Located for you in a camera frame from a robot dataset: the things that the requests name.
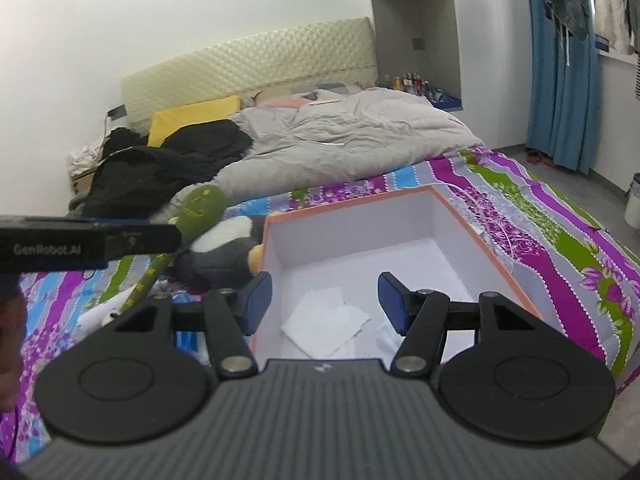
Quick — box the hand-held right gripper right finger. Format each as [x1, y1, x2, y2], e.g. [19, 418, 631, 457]
[377, 271, 551, 376]

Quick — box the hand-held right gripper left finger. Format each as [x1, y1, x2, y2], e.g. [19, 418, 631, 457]
[100, 271, 274, 380]

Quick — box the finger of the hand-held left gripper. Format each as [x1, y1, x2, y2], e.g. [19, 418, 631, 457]
[75, 216, 153, 226]
[106, 223, 182, 264]

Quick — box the orange cardboard box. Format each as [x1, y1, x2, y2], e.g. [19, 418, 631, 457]
[248, 185, 545, 363]

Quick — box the panda plush toy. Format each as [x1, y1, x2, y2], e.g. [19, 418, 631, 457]
[170, 215, 268, 291]

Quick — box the black jacket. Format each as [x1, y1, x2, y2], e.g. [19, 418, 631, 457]
[80, 119, 256, 218]

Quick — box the green plush stick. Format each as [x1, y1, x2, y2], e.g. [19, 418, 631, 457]
[122, 185, 228, 311]

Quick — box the white paper sheet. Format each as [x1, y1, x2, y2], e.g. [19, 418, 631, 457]
[281, 287, 372, 359]

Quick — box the white crumpled cloth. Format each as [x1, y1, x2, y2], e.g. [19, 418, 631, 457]
[67, 141, 108, 181]

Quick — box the white tube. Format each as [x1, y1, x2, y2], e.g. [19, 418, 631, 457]
[77, 296, 136, 331]

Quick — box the yellow pillow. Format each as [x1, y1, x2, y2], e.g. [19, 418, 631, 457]
[147, 95, 242, 148]

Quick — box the colourful printed bed sheet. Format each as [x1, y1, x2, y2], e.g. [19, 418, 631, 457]
[0, 142, 640, 456]

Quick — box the grey duvet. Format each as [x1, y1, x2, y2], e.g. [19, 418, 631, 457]
[212, 87, 486, 206]

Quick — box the pink pillow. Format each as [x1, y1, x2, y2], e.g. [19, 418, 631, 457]
[257, 94, 308, 109]

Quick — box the cream quilted headboard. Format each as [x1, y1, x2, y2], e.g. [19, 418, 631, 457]
[120, 16, 378, 133]

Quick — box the row of small bottles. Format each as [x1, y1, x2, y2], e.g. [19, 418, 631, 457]
[380, 72, 432, 96]

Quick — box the blue curtain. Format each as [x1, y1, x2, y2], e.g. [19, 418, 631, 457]
[522, 0, 601, 176]

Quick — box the white bin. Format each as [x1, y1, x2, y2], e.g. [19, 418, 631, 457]
[624, 172, 640, 228]

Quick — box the white wardrobe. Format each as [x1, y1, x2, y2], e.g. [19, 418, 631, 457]
[364, 0, 531, 148]

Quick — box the hanging white garment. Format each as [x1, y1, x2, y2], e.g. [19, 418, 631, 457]
[595, 0, 640, 56]

